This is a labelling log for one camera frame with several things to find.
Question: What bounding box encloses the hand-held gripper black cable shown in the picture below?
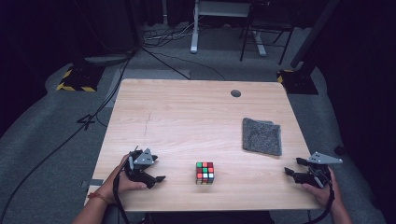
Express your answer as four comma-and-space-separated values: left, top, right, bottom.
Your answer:
311, 174, 336, 224
112, 171, 131, 224

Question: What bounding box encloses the bundle of floor cables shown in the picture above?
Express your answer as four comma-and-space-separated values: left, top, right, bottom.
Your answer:
142, 21, 201, 49

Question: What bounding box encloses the multicoloured puzzle cube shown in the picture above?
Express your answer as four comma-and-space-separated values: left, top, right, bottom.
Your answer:
195, 161, 215, 186

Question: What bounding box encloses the black yellow striped stand base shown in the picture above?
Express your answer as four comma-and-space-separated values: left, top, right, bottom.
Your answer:
55, 64, 106, 92
276, 68, 319, 95

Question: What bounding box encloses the person's right hand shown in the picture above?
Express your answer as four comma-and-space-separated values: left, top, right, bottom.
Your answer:
301, 169, 339, 210

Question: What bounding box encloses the person's dark clothing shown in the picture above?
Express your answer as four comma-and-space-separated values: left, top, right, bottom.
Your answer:
104, 210, 276, 224

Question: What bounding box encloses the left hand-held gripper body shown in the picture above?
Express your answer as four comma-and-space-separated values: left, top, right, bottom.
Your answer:
124, 145, 157, 184

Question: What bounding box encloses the grey fuzzy cloth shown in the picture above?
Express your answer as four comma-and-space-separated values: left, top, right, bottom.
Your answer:
242, 117, 283, 157

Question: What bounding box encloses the left hand-held gripper black cable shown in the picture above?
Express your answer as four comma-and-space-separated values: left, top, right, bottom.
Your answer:
112, 171, 131, 224

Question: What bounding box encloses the dark slanted metal pole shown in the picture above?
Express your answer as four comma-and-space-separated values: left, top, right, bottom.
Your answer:
290, 0, 341, 70

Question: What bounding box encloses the grey tape piece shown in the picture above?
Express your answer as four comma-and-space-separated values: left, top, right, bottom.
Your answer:
80, 178, 105, 189

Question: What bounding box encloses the thin black floor cable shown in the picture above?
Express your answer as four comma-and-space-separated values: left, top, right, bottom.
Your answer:
141, 46, 227, 81

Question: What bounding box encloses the white desk frame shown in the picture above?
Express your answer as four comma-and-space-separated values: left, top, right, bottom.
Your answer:
190, 0, 268, 57

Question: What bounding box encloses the red string bracelet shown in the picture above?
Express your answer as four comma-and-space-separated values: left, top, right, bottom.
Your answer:
87, 191, 108, 204

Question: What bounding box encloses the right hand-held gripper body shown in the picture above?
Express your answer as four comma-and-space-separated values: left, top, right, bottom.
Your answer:
302, 151, 344, 189

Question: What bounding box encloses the long black floor cable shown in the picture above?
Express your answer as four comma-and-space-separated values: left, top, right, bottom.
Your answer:
0, 46, 138, 223

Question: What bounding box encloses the person's left hand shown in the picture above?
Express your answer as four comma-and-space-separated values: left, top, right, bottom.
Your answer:
99, 153, 148, 205

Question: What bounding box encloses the right hand-held gripper black cable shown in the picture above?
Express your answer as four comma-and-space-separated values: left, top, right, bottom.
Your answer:
311, 174, 336, 224

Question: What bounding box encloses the black metal chair frame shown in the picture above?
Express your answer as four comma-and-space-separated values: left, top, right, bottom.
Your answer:
239, 0, 295, 66

